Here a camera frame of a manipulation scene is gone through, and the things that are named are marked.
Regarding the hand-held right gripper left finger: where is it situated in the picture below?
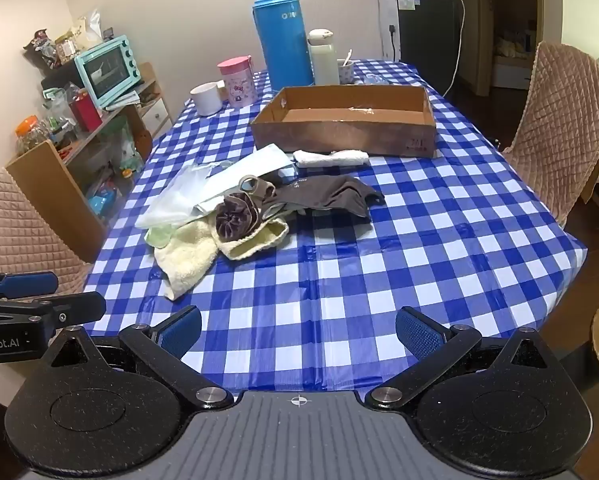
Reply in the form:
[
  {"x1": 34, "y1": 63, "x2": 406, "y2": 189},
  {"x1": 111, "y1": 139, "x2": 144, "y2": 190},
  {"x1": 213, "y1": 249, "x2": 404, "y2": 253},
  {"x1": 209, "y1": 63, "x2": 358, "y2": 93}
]
[{"x1": 39, "y1": 305, "x2": 235, "y2": 411}]

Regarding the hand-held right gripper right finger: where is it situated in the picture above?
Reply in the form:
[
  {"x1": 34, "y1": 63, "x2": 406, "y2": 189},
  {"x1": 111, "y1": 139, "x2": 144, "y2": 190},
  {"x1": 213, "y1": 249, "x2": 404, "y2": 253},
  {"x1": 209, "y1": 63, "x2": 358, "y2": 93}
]
[{"x1": 364, "y1": 306, "x2": 570, "y2": 411}]

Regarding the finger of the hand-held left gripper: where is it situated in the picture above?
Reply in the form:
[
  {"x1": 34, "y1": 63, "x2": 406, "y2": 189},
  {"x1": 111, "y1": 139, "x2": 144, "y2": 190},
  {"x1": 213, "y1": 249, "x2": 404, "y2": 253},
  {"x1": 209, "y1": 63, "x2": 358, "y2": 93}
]
[
  {"x1": 0, "y1": 271, "x2": 59, "y2": 300},
  {"x1": 0, "y1": 291, "x2": 106, "y2": 333}
]

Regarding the pale yellow towel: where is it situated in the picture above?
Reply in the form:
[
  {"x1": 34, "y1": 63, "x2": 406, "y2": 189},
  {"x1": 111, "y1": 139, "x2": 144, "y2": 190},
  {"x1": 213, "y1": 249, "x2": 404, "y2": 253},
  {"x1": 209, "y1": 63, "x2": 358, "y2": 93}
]
[{"x1": 152, "y1": 217, "x2": 290, "y2": 302}]

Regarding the light green cloth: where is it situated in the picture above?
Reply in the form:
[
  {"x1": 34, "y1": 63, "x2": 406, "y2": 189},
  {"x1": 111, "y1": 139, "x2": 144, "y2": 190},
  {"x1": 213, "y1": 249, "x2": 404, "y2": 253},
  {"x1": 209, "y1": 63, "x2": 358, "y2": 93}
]
[{"x1": 144, "y1": 225, "x2": 177, "y2": 250}]

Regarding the clear plastic bag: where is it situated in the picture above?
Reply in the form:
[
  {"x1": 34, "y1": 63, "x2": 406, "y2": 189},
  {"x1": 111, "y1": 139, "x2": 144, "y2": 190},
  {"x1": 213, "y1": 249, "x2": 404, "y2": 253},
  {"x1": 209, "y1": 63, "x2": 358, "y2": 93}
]
[{"x1": 135, "y1": 162, "x2": 230, "y2": 231}]

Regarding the dark grey printed sock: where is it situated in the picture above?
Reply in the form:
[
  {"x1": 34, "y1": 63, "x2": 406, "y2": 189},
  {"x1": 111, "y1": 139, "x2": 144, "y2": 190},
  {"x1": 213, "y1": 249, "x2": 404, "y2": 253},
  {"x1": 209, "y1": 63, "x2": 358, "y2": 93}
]
[{"x1": 262, "y1": 175, "x2": 386, "y2": 220}]

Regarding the blue face mask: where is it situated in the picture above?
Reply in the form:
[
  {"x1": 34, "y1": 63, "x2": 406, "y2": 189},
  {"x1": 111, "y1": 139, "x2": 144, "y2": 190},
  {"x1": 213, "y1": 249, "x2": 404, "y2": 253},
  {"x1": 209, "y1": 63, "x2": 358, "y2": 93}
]
[{"x1": 194, "y1": 144, "x2": 300, "y2": 216}]

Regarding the white cloth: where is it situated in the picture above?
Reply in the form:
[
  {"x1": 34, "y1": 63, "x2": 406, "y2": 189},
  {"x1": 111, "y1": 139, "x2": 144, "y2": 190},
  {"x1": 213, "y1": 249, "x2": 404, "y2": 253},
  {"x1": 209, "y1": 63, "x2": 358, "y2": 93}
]
[{"x1": 292, "y1": 148, "x2": 369, "y2": 169}]

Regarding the brown cardboard box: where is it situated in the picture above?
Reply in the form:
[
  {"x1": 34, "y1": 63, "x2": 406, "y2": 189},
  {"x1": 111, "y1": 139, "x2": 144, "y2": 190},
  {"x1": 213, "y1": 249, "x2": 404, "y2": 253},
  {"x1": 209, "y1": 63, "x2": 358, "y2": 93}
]
[{"x1": 250, "y1": 85, "x2": 438, "y2": 159}]

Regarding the chair with quilted cover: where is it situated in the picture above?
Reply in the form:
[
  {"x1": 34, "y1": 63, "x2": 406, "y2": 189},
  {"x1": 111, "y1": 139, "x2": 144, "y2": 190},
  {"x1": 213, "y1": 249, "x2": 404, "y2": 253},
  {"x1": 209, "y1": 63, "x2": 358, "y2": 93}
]
[
  {"x1": 0, "y1": 167, "x2": 93, "y2": 301},
  {"x1": 502, "y1": 40, "x2": 599, "y2": 229}
]

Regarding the blue white checked tablecloth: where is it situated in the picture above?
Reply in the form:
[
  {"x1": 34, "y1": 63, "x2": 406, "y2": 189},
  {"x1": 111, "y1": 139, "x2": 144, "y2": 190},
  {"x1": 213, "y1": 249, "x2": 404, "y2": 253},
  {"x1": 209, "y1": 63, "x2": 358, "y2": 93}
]
[{"x1": 84, "y1": 57, "x2": 587, "y2": 396}]

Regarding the wooden shelf unit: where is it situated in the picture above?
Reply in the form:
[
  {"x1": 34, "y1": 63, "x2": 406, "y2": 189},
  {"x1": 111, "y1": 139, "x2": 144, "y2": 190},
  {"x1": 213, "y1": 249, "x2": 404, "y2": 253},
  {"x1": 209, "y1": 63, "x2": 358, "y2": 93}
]
[{"x1": 4, "y1": 62, "x2": 175, "y2": 263}]

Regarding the blue packet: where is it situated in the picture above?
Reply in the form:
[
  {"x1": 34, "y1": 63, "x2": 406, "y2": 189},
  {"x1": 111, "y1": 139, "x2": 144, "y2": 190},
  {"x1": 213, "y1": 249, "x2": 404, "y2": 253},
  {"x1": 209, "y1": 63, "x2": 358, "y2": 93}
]
[{"x1": 86, "y1": 190, "x2": 118, "y2": 219}]

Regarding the jar with orange lid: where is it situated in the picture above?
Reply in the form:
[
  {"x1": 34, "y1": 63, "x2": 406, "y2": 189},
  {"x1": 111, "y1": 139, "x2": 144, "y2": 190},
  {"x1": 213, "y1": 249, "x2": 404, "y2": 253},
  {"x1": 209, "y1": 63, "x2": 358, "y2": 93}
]
[{"x1": 15, "y1": 116, "x2": 50, "y2": 156}]

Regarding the red box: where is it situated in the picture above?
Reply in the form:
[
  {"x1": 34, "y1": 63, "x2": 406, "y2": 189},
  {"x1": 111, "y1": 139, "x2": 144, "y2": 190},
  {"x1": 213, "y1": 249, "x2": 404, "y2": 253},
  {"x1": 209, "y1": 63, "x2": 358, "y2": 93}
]
[{"x1": 69, "y1": 92, "x2": 103, "y2": 133}]

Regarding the stack of papers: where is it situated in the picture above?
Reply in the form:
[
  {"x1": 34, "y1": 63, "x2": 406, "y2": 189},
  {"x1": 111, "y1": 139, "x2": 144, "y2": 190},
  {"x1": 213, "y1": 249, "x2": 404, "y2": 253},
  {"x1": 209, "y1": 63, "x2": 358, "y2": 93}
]
[{"x1": 104, "y1": 91, "x2": 141, "y2": 111}]

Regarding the white drawer front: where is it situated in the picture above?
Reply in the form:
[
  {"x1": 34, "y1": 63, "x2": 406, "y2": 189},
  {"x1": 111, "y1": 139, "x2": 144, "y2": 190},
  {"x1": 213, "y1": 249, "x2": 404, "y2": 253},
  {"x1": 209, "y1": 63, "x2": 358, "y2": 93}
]
[{"x1": 142, "y1": 100, "x2": 173, "y2": 133}]

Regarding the teal toaster oven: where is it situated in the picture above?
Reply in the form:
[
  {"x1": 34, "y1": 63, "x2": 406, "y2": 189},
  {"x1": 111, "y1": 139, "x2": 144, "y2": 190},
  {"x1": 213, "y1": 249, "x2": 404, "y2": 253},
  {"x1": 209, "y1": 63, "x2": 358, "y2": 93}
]
[{"x1": 74, "y1": 35, "x2": 144, "y2": 108}]

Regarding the white mug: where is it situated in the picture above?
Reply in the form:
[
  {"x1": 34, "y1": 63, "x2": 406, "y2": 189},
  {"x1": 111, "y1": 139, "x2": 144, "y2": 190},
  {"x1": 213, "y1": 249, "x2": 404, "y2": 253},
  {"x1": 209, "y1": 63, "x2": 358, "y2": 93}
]
[{"x1": 190, "y1": 81, "x2": 223, "y2": 117}]

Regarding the pile of snack packets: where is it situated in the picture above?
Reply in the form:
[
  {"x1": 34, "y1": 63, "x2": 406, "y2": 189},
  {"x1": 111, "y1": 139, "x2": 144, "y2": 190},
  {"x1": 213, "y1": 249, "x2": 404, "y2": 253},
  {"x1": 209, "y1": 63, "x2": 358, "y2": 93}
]
[{"x1": 23, "y1": 9, "x2": 115, "y2": 72}]

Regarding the pink cartoon cup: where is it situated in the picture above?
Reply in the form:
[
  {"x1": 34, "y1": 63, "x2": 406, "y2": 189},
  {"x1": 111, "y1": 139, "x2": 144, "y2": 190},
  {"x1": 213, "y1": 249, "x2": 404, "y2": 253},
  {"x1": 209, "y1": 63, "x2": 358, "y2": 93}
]
[{"x1": 217, "y1": 55, "x2": 258, "y2": 108}]

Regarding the white insulated bottle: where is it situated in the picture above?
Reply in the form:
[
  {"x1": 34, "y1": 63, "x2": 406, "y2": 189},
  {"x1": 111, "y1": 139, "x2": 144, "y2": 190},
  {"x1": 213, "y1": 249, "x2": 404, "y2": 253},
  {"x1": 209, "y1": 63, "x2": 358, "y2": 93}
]
[{"x1": 307, "y1": 28, "x2": 340, "y2": 87}]

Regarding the black computer tower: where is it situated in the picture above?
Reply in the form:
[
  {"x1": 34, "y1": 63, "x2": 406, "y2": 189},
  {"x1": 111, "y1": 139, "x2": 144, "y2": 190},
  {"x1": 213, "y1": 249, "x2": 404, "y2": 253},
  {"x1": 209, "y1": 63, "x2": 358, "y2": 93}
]
[{"x1": 377, "y1": 0, "x2": 463, "y2": 63}]

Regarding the blue thermos jug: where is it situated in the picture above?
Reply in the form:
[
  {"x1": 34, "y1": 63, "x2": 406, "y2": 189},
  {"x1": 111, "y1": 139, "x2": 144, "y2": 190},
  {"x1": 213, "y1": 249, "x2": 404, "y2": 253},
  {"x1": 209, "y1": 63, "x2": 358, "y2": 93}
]
[{"x1": 252, "y1": 0, "x2": 315, "y2": 93}]

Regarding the white cable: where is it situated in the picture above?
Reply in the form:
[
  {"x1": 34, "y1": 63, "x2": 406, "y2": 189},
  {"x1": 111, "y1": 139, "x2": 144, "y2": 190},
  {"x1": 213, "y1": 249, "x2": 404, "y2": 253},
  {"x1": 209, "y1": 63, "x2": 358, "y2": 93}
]
[{"x1": 443, "y1": 0, "x2": 468, "y2": 97}]

